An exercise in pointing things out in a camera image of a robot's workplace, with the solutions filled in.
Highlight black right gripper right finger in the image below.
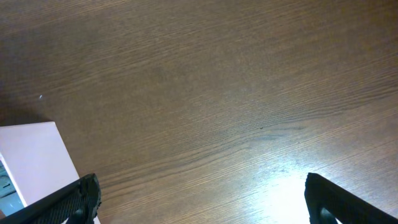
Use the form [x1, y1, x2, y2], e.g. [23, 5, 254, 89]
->
[304, 173, 397, 224]

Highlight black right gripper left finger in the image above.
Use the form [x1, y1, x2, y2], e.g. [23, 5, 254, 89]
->
[1, 174, 101, 224]

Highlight beige open cardboard box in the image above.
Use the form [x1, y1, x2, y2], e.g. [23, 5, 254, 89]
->
[0, 121, 102, 224]

